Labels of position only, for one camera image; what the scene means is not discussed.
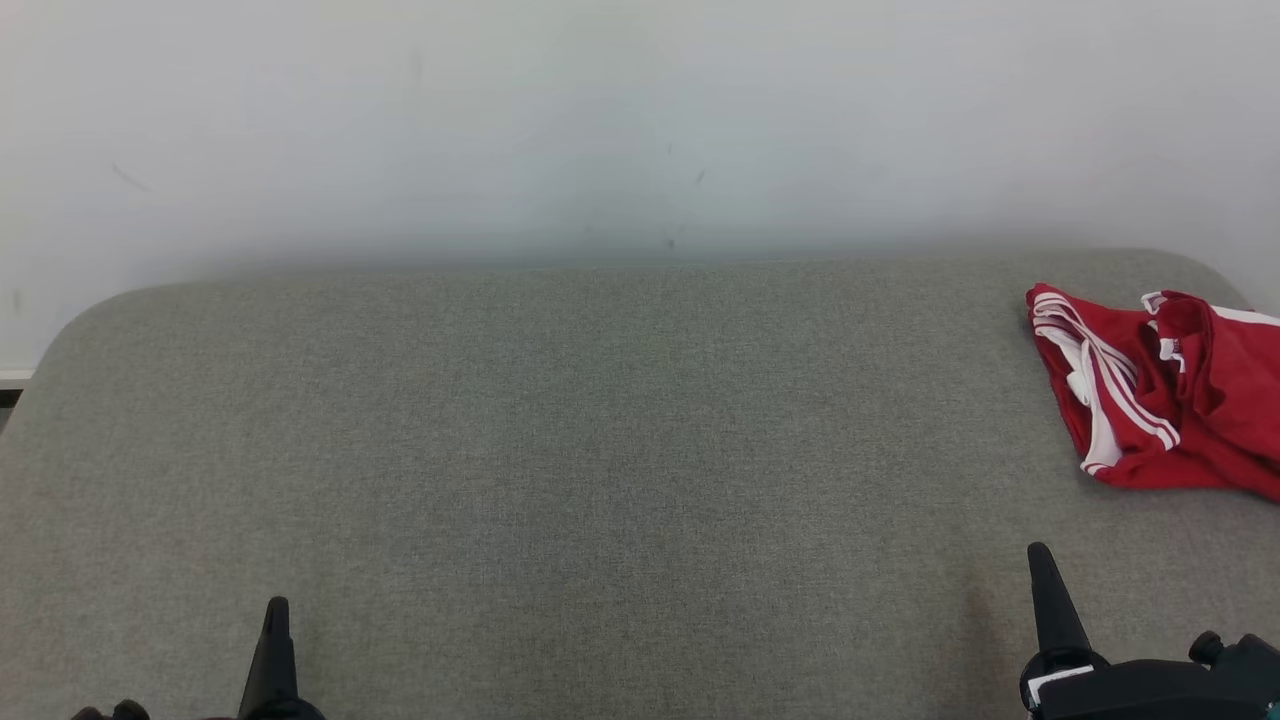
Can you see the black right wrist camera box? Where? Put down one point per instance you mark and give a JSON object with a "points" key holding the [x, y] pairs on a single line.
{"points": [[1245, 660]]}

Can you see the red shorts with white trim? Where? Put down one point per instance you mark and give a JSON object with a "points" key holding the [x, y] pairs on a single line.
{"points": [[1235, 380]]}

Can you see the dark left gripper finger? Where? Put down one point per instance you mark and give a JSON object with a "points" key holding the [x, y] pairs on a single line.
{"points": [[275, 670]]}

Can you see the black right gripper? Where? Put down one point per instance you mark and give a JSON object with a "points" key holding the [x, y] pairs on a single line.
{"points": [[1150, 695]]}

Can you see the red Bulls basketball jersey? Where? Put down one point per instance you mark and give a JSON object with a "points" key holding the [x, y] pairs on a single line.
{"points": [[1085, 400]]}

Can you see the white wall baseboard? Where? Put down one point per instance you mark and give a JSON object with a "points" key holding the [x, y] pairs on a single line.
{"points": [[15, 378]]}

